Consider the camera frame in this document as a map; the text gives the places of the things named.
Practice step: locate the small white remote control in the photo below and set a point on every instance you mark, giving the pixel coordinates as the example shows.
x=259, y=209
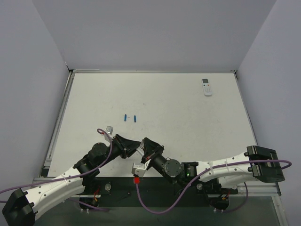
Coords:
x=206, y=87

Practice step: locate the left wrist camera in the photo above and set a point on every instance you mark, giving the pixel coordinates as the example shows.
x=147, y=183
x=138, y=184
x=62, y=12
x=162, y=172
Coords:
x=109, y=131

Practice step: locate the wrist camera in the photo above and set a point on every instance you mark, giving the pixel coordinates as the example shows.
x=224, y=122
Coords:
x=139, y=169
x=109, y=131

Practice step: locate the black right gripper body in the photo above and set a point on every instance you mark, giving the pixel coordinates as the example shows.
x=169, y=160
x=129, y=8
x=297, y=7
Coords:
x=154, y=153

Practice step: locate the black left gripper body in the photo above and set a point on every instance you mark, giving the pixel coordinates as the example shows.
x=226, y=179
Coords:
x=120, y=146

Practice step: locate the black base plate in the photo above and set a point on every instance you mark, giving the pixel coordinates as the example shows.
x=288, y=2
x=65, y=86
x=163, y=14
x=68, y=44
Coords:
x=110, y=192

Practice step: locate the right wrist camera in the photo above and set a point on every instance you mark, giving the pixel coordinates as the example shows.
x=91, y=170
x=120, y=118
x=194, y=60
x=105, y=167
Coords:
x=139, y=169

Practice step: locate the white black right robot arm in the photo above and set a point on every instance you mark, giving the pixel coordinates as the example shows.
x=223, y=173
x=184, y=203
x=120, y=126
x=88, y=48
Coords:
x=256, y=163

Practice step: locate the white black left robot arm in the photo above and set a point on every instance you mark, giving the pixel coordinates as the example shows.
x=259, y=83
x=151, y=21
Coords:
x=24, y=207

